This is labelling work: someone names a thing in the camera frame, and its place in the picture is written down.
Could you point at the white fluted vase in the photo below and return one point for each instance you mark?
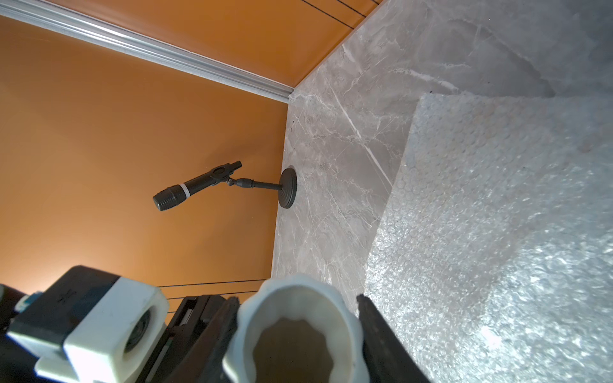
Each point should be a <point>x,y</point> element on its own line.
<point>296,329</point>

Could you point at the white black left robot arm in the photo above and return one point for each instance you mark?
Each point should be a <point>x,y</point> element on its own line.
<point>17,364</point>

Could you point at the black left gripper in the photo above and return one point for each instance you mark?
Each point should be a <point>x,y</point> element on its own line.
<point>188,323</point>

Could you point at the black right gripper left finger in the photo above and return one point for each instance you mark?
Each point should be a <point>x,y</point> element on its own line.
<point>204,361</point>

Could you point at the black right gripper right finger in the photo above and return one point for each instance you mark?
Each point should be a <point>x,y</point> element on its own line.
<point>386,358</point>

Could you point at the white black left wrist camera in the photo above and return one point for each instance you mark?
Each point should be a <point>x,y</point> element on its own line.
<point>92,326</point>

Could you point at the aluminium corner post left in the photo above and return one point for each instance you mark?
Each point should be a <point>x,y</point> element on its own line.
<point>73,24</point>

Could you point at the clear bubble wrap sheet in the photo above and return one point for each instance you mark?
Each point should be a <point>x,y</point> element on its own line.
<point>493,258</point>

